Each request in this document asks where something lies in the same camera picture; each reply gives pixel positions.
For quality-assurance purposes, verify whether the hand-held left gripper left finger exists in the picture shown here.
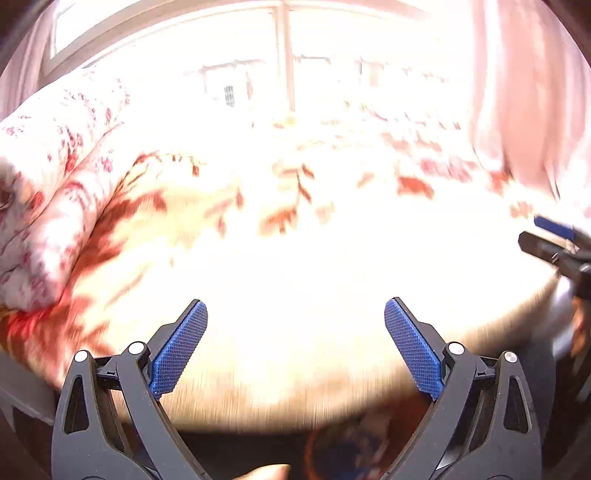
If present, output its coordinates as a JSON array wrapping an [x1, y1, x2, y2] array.
[[52, 299, 208, 480]]

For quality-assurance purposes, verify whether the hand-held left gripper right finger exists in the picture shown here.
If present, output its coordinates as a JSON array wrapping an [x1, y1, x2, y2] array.
[[384, 296, 542, 480]]

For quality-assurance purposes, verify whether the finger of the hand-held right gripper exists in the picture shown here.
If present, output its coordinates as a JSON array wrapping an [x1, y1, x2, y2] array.
[[534, 216, 591, 252], [518, 231, 583, 272]]

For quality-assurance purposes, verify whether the rolled floral quilt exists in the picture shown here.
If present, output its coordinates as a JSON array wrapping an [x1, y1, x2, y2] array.
[[0, 69, 134, 310]]

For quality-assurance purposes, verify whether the white window frame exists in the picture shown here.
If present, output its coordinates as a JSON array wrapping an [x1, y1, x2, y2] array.
[[46, 0, 462, 116]]

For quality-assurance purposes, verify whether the floral plush blanket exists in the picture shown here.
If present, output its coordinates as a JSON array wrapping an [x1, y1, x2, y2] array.
[[0, 111, 564, 430]]

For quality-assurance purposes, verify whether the white sheer curtain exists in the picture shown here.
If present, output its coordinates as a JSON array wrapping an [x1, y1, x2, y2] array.
[[466, 0, 591, 204]]

